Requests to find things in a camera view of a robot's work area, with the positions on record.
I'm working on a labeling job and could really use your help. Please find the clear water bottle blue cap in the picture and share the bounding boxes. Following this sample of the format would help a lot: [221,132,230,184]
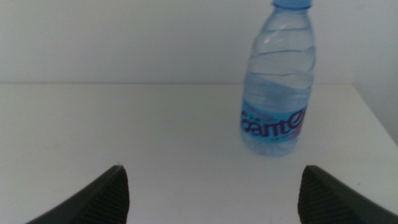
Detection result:
[239,0,317,157]

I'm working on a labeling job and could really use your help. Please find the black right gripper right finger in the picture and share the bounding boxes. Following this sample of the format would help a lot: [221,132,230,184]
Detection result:
[297,165,398,224]

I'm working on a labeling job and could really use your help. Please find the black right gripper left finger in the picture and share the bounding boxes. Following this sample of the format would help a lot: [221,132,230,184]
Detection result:
[24,164,131,224]

